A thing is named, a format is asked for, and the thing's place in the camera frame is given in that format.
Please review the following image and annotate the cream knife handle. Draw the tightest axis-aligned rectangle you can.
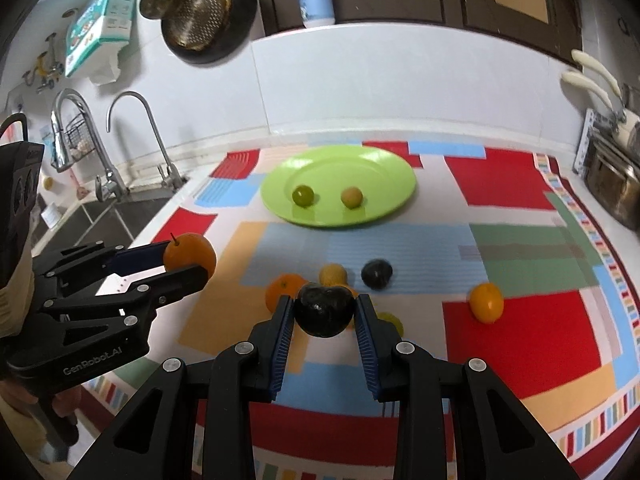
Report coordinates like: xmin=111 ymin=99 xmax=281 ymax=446
xmin=561 ymin=71 xmax=615 ymax=112
xmin=571 ymin=49 xmax=626 ymax=100

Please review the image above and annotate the printed plastic package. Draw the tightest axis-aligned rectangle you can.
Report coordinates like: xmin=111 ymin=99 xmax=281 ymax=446
xmin=64 ymin=0 xmax=138 ymax=83

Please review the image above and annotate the yellow plum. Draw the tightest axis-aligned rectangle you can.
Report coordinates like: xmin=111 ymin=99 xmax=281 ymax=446
xmin=319 ymin=263 xmax=349 ymax=288

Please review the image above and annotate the metal knife rack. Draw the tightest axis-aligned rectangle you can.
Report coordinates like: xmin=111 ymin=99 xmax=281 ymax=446
xmin=575 ymin=107 xmax=640 ymax=177

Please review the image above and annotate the small dark plum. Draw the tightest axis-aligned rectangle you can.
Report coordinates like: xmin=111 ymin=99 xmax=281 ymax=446
xmin=361 ymin=258 xmax=394 ymax=290

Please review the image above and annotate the brass strainer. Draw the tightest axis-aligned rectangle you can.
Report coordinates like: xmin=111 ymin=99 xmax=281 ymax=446
xmin=162 ymin=0 xmax=233 ymax=53

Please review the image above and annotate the orange with stem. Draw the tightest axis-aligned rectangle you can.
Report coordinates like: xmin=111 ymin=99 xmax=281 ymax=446
xmin=163 ymin=232 xmax=218 ymax=281

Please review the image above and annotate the black frying pan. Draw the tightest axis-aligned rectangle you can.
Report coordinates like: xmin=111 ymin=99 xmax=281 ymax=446
xmin=161 ymin=0 xmax=258 ymax=65

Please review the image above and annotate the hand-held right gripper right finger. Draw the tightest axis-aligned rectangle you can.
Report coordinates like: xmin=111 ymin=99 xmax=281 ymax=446
xmin=354 ymin=294 xmax=581 ymax=480

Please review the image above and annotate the yellow-green plum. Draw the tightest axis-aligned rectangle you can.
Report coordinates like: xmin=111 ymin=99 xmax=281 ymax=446
xmin=375 ymin=311 xmax=404 ymax=339

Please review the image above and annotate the green plate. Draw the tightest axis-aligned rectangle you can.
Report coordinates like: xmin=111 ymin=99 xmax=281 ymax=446
xmin=260 ymin=145 xmax=418 ymax=229

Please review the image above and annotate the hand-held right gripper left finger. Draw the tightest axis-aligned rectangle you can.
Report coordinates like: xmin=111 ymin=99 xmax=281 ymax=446
xmin=67 ymin=295 xmax=301 ymax=480

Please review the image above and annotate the yellow-orange orange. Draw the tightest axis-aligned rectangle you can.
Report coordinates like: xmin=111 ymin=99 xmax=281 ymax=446
xmin=468 ymin=282 xmax=504 ymax=324

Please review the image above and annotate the chrome pull-down faucet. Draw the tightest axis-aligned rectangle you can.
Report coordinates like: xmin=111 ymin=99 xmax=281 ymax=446
xmin=50 ymin=88 xmax=128 ymax=203

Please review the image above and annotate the colourful patchwork cloth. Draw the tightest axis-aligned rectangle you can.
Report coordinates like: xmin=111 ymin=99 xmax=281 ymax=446
xmin=80 ymin=140 xmax=640 ymax=480

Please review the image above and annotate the black wire basket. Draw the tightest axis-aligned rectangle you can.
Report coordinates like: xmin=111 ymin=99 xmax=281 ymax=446
xmin=62 ymin=115 xmax=98 ymax=161

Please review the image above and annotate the steel sink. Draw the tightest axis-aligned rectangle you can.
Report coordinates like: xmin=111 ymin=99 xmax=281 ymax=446
xmin=30 ymin=194 xmax=175 ymax=263

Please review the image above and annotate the person's left hand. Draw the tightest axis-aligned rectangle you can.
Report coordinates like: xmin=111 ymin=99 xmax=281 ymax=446
xmin=0 ymin=377 xmax=86 ymax=466

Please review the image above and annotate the large dark plum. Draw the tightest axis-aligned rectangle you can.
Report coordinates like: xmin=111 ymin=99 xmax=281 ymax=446
xmin=293 ymin=282 xmax=357 ymax=339

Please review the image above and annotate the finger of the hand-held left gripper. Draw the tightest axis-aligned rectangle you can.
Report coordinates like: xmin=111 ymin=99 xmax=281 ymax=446
xmin=31 ymin=240 xmax=173 ymax=293
xmin=42 ymin=264 xmax=209 ymax=332

